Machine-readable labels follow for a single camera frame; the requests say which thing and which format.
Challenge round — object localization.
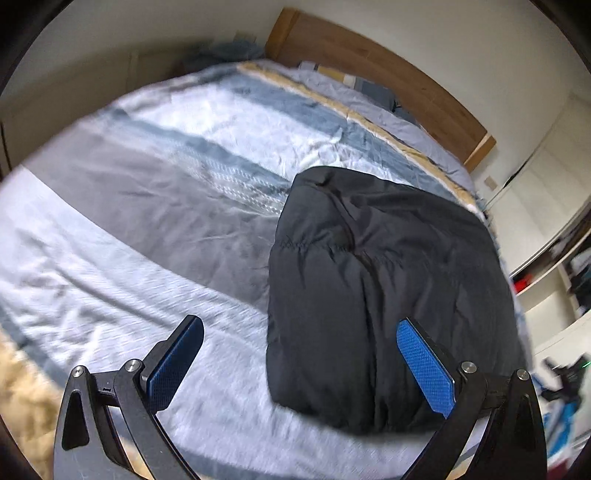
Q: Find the striped duvet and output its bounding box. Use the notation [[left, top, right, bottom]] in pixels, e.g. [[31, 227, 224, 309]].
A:
[[0, 60, 532, 480]]

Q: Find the white wardrobe door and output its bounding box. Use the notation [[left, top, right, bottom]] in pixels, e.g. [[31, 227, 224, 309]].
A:
[[485, 92, 591, 278]]

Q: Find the beige louvered cabinet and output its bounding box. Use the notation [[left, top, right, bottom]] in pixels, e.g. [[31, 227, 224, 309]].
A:
[[0, 46, 208, 171]]

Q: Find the black puffer jacket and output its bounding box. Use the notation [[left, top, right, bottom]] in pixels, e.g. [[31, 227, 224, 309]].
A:
[[266, 166, 529, 437]]

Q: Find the white shelf unit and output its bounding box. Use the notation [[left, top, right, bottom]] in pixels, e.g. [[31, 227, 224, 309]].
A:
[[510, 231, 591, 370]]

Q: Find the blue-grey cloth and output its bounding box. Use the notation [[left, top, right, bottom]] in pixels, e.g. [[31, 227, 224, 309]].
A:
[[185, 41, 264, 70]]

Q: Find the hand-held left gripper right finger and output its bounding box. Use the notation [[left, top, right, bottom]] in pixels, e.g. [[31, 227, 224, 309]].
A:
[[396, 318, 548, 480]]

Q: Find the wooden headboard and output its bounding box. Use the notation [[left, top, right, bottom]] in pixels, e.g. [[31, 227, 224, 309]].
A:
[[265, 7, 497, 174]]

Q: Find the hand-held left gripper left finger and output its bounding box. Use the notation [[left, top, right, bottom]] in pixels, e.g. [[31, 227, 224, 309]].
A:
[[53, 315, 206, 480]]

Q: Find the striped pillow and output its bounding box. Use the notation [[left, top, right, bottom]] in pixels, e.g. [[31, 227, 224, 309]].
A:
[[298, 60, 419, 125]]

